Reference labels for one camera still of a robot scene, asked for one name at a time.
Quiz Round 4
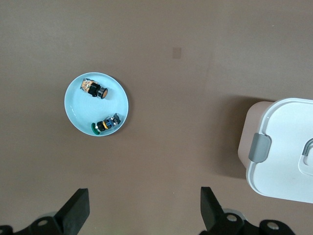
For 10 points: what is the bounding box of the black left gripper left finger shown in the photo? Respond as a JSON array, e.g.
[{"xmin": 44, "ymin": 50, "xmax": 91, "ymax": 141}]
[{"xmin": 0, "ymin": 188, "xmax": 90, "ymax": 235}]

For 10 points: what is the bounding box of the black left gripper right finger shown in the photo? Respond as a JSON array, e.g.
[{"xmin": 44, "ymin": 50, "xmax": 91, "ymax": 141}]
[{"xmin": 199, "ymin": 187, "xmax": 298, "ymax": 235}]

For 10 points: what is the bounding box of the orange push-button switch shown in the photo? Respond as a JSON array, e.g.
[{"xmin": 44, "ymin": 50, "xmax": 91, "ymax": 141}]
[{"xmin": 80, "ymin": 77, "xmax": 109, "ymax": 99}]

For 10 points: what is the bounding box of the white lidded lunch box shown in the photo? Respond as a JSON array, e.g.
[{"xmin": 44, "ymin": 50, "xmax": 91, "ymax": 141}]
[{"xmin": 237, "ymin": 97, "xmax": 313, "ymax": 204}]

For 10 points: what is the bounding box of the light blue round plate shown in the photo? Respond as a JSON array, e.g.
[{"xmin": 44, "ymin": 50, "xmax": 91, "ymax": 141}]
[{"xmin": 64, "ymin": 71, "xmax": 130, "ymax": 137}]

